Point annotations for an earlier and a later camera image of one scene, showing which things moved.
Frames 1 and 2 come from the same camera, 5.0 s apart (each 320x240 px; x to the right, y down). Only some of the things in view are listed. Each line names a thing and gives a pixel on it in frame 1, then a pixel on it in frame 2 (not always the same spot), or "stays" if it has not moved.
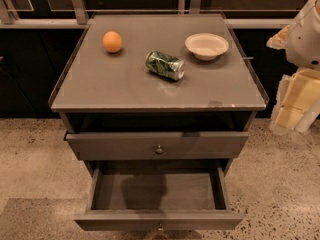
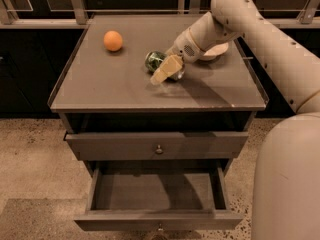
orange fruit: (112, 42) stays
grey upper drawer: (156, 145) stays
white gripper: (305, 40) → (184, 49)
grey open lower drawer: (157, 195) stays
